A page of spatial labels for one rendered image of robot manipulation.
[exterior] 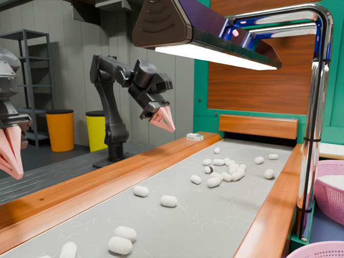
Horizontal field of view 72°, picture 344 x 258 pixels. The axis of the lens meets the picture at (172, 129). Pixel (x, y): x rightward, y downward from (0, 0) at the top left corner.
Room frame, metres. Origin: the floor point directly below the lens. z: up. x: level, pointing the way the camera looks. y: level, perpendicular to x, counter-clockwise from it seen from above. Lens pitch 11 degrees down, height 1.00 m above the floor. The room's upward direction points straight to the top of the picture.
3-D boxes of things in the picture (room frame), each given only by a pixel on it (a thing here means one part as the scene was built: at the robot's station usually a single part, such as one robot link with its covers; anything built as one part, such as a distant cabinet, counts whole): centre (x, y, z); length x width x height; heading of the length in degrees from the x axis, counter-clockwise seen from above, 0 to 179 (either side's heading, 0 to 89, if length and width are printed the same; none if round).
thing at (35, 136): (3.94, 2.38, 0.87); 0.88 x 0.37 x 1.75; 58
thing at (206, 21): (0.55, -0.15, 1.08); 0.62 x 0.08 x 0.07; 147
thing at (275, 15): (0.50, -0.22, 0.90); 0.20 x 0.19 x 0.45; 147
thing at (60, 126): (3.49, 1.67, 0.30); 0.38 x 0.37 x 0.59; 148
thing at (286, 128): (0.95, -0.35, 0.83); 0.30 x 0.06 x 0.07; 57
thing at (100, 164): (0.95, 0.24, 0.71); 0.20 x 0.07 x 0.08; 148
